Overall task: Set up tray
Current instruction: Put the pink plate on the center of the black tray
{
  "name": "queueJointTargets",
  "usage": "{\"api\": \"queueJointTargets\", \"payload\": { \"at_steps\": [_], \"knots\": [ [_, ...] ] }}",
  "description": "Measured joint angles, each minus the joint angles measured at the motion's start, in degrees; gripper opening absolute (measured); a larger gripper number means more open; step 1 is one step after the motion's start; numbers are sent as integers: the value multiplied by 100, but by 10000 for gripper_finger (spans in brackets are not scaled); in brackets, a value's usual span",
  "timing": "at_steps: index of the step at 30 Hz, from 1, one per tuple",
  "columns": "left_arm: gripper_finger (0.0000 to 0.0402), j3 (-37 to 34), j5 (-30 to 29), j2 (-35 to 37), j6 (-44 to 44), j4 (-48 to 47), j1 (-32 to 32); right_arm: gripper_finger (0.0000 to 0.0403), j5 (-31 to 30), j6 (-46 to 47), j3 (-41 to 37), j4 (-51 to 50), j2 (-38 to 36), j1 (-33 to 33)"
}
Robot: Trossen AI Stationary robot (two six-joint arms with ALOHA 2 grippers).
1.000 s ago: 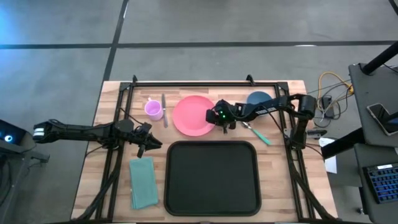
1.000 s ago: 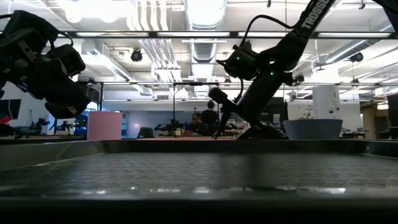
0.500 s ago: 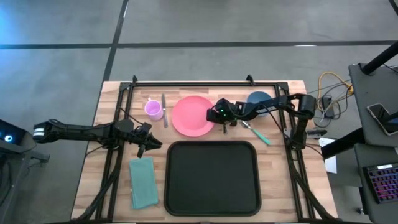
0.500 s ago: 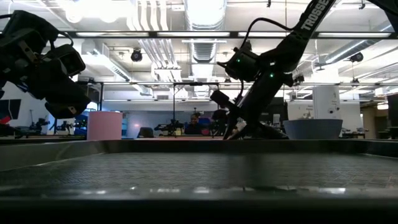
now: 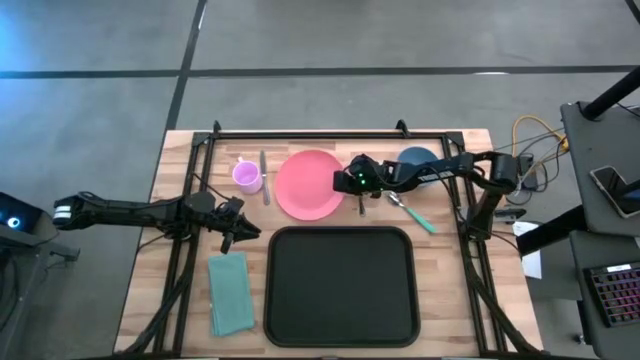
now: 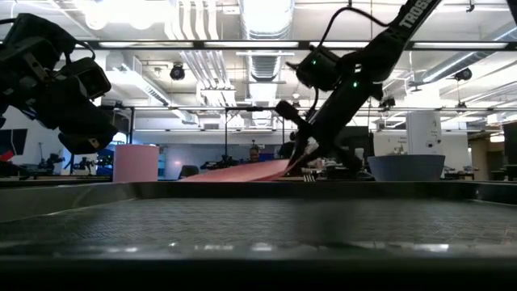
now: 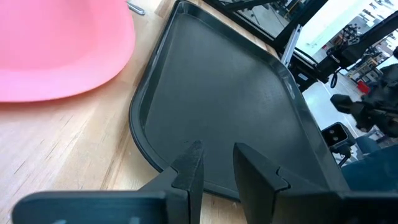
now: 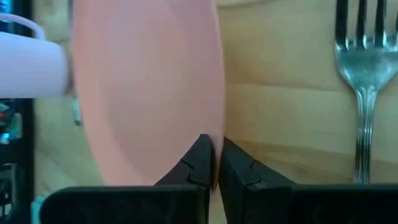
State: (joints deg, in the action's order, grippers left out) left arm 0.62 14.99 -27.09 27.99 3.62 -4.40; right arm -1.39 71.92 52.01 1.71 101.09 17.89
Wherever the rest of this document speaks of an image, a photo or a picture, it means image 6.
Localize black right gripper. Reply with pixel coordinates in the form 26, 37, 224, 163
276, 78, 384, 179

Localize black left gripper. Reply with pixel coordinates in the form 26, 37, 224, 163
23, 76, 120, 156

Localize red plate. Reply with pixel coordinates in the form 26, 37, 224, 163
179, 158, 302, 183

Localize black textured tray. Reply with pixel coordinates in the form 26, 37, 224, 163
0, 180, 517, 291

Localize pink plastic cup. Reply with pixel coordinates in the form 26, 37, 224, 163
112, 144, 160, 183

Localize blue-grey bowl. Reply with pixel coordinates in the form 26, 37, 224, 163
367, 154, 446, 182

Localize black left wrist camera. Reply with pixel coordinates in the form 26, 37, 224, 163
64, 56, 113, 101

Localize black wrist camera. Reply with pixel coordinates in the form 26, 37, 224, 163
64, 56, 113, 101
296, 44, 344, 92

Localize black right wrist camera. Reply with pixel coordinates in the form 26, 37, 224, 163
296, 44, 344, 92

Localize black overhead frame bar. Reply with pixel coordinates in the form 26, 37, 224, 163
74, 40, 517, 52

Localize black camera cable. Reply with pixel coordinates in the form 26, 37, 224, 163
317, 5, 391, 48

